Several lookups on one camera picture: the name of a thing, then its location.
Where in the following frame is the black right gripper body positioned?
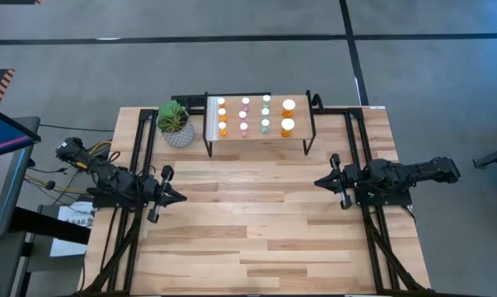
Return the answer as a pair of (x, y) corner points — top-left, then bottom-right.
(331, 153), (375, 211)

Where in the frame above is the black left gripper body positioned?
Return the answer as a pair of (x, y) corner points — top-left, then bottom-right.
(142, 164), (176, 224)

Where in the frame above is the large orange medicine bottle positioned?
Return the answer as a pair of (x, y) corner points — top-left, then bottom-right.
(280, 117), (296, 139)
(281, 98), (297, 119)

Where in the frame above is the wooden shelf with black legs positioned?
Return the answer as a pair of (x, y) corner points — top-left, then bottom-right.
(202, 91), (318, 158)

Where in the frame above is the green plant in patterned pot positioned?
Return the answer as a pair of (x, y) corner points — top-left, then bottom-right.
(156, 100), (196, 149)

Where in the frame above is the white paper sheet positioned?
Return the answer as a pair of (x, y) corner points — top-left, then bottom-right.
(49, 200), (96, 257)

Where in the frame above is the black cart beam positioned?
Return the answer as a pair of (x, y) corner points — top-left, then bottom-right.
(9, 205), (91, 245)

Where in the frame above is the grey metal stand leg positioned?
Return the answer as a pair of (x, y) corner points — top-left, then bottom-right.
(472, 143), (497, 170)

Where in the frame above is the blue screen monitor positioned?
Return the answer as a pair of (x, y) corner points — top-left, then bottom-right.
(0, 102), (42, 161)

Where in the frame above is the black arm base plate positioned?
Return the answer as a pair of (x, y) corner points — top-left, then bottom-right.
(91, 181), (151, 209)
(354, 181), (413, 207)

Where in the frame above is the black aluminium table frame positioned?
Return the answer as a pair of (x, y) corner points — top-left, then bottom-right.
(77, 91), (433, 297)

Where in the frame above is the yellow cable bundle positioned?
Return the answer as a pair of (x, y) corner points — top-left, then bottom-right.
(24, 172), (92, 197)

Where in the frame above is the thin black floor cable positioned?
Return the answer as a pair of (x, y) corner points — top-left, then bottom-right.
(39, 122), (115, 134)

